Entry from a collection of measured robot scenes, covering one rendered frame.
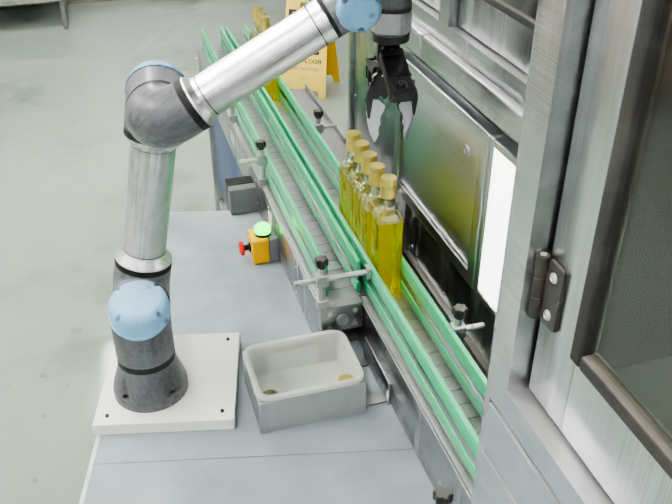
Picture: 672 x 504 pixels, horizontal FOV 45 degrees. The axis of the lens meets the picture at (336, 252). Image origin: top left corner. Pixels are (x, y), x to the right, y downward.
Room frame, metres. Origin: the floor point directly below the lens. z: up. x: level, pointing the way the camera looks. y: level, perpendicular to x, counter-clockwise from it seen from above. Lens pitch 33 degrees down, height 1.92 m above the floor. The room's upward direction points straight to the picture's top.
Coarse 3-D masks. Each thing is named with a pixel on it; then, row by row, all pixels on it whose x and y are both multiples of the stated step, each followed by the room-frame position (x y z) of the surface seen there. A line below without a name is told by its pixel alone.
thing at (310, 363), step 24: (312, 336) 1.35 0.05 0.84; (336, 336) 1.36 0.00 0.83; (264, 360) 1.31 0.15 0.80; (288, 360) 1.33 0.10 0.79; (312, 360) 1.34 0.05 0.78; (336, 360) 1.35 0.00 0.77; (264, 384) 1.27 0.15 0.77; (288, 384) 1.27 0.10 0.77; (312, 384) 1.27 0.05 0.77; (336, 384) 1.20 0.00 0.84
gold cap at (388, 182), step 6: (384, 174) 1.48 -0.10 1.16; (390, 174) 1.48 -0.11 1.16; (384, 180) 1.45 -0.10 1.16; (390, 180) 1.45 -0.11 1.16; (396, 180) 1.46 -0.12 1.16; (384, 186) 1.45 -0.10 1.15; (390, 186) 1.45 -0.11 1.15; (396, 186) 1.46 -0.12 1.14; (384, 192) 1.45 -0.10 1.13; (390, 192) 1.45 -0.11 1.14; (384, 198) 1.45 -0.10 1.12; (390, 198) 1.45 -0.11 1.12
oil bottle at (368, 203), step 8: (368, 192) 1.53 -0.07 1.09; (368, 200) 1.50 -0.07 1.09; (376, 200) 1.50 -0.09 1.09; (360, 208) 1.53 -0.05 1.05; (368, 208) 1.49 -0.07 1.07; (360, 216) 1.53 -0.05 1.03; (368, 216) 1.49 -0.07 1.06; (360, 224) 1.53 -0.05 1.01; (368, 224) 1.49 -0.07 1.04; (360, 232) 1.53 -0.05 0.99; (368, 232) 1.49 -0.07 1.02; (360, 240) 1.53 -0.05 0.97; (368, 240) 1.49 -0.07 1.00; (368, 248) 1.49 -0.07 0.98; (368, 256) 1.49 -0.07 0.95
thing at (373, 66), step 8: (376, 40) 1.47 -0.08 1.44; (384, 40) 1.46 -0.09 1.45; (392, 40) 1.45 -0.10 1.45; (400, 40) 1.46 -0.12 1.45; (408, 40) 1.48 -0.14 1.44; (376, 48) 1.52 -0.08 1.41; (384, 48) 1.47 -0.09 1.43; (392, 48) 1.48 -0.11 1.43; (376, 56) 1.52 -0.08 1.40; (368, 64) 1.51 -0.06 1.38; (376, 64) 1.49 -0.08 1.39; (368, 72) 1.51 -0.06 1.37; (376, 72) 1.46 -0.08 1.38; (368, 80) 1.51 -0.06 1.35; (376, 80) 1.45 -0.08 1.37; (376, 88) 1.45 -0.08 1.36; (384, 88) 1.46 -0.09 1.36; (384, 96) 1.46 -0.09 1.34
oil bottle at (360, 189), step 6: (360, 180) 1.59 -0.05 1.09; (354, 186) 1.59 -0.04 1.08; (360, 186) 1.56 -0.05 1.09; (366, 186) 1.56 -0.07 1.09; (354, 192) 1.58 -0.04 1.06; (360, 192) 1.55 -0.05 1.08; (366, 192) 1.55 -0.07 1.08; (354, 198) 1.58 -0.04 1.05; (360, 198) 1.54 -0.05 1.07; (354, 204) 1.58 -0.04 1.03; (354, 210) 1.58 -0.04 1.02; (354, 216) 1.58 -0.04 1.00; (354, 222) 1.58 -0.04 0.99; (354, 228) 1.58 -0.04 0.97
